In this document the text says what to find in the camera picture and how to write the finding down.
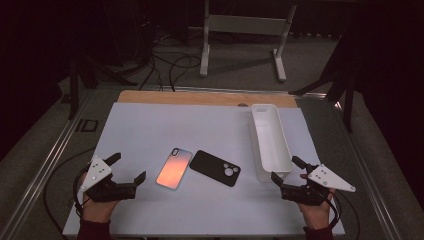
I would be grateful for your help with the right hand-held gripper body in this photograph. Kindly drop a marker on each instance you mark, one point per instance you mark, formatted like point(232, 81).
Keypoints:
point(325, 178)

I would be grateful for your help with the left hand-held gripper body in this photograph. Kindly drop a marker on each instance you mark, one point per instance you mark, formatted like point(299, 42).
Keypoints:
point(100, 190)

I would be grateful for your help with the white plastic bin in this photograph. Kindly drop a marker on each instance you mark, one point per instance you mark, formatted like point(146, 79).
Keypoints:
point(271, 140)

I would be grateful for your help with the black phone case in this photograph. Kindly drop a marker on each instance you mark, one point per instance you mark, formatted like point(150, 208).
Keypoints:
point(211, 165)

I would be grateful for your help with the person's left hand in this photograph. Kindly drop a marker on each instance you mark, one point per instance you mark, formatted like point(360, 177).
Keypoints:
point(96, 211)

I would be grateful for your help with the person's right hand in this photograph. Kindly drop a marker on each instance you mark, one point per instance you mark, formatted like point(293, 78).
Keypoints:
point(318, 216)

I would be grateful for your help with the black floor tape mark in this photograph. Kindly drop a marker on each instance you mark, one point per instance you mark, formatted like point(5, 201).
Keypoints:
point(80, 126)

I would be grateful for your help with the white table mat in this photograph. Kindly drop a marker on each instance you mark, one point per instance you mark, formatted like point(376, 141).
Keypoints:
point(183, 130)

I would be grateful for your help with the black metal stand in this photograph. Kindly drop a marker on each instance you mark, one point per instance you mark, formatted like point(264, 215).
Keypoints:
point(74, 93)
point(348, 100)

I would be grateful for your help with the aluminium floor rail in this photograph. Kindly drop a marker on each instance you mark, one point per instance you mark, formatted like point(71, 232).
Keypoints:
point(40, 170)
point(370, 186)

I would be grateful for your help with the white metal desk frame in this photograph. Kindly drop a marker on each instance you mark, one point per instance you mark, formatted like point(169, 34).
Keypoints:
point(245, 25)

